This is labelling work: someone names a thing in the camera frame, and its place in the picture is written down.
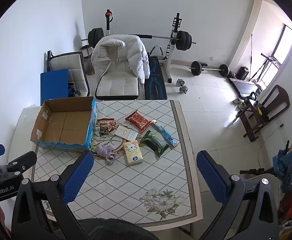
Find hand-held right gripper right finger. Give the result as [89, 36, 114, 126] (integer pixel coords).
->
[196, 150, 279, 240]

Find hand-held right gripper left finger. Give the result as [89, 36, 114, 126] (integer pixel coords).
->
[11, 150, 94, 240]

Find purple cloth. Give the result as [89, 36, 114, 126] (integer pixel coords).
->
[93, 144, 116, 165]

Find cardboard box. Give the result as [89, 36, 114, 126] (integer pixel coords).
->
[30, 96, 98, 153]

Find brown snack packet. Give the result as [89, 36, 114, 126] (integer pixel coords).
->
[96, 118, 116, 136]

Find yellow cartoon carton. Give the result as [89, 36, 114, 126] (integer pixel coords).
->
[123, 141, 144, 165]

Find blue tube packet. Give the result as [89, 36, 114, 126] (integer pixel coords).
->
[152, 121, 178, 148]

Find white carton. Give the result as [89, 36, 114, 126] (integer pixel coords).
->
[114, 125, 138, 141]

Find green packet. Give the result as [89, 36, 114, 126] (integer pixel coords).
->
[139, 130, 169, 158]

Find red snack packet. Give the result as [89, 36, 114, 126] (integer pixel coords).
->
[125, 110, 153, 133]

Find diamond pattern tablecloth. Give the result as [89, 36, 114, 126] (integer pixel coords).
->
[32, 100, 203, 227]

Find person's dark fleece clothing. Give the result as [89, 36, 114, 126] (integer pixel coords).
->
[78, 218, 153, 240]

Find blue jacket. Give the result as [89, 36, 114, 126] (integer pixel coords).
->
[272, 149, 292, 193]

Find blue board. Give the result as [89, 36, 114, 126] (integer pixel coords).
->
[40, 69, 69, 106]

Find treadmill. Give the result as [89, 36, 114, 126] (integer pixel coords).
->
[230, 52, 282, 98]

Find white padded chair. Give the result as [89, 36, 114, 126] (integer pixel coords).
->
[95, 62, 140, 100]
[47, 52, 91, 97]

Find dark wooden chair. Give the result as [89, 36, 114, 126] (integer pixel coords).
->
[236, 84, 290, 142]

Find black rod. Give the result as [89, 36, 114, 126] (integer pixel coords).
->
[47, 50, 54, 72]

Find black blue bench pad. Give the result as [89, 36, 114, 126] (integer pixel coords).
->
[143, 56, 167, 100]

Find black bin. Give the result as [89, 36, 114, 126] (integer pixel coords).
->
[237, 66, 249, 80]

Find floor barbell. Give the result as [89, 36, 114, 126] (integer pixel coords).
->
[188, 61, 230, 77]

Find wooden stool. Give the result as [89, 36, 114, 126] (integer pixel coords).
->
[80, 45, 94, 75]

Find white weight rack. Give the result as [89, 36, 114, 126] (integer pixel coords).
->
[103, 9, 184, 84]

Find white puffer jacket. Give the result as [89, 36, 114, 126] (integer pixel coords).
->
[91, 35, 150, 85]

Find racked barbell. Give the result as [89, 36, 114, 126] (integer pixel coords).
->
[81, 27, 196, 52]

